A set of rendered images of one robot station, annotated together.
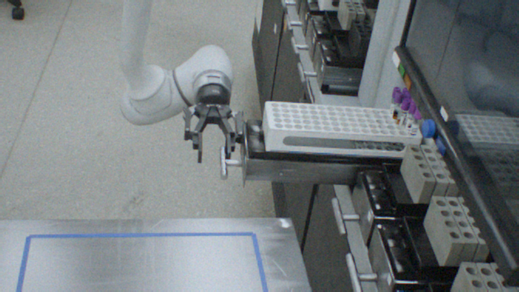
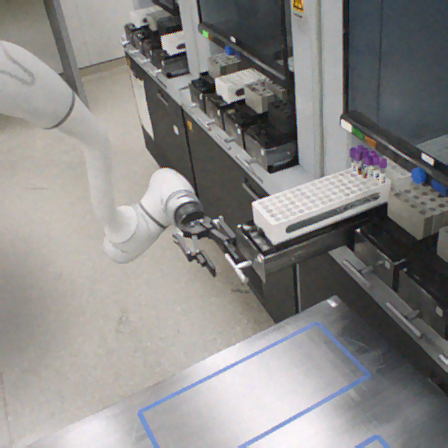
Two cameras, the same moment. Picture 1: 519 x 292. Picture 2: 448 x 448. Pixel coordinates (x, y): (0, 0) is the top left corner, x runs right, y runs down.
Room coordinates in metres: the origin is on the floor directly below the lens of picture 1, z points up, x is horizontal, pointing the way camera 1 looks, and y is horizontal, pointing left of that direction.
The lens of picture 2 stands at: (0.14, 0.25, 1.57)
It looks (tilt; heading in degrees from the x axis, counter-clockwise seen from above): 36 degrees down; 351
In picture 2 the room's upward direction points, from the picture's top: 9 degrees counter-clockwise
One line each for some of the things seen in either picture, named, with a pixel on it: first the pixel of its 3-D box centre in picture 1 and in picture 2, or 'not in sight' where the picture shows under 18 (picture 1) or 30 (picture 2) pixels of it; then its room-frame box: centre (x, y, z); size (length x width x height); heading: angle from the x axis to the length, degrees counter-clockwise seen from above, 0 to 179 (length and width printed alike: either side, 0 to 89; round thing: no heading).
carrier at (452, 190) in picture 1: (442, 177); (427, 208); (1.00, -0.33, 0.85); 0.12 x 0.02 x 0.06; 9
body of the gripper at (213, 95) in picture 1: (212, 109); (195, 225); (1.29, 0.12, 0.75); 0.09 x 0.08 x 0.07; 9
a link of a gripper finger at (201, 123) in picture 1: (201, 124); (195, 242); (1.22, 0.13, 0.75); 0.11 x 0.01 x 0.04; 173
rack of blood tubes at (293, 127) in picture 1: (340, 132); (322, 203); (1.13, -0.15, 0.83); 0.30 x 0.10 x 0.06; 99
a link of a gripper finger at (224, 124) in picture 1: (225, 126); (215, 235); (1.23, 0.08, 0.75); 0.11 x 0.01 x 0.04; 25
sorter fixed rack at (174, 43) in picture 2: not in sight; (200, 38); (2.41, -0.17, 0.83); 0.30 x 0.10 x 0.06; 99
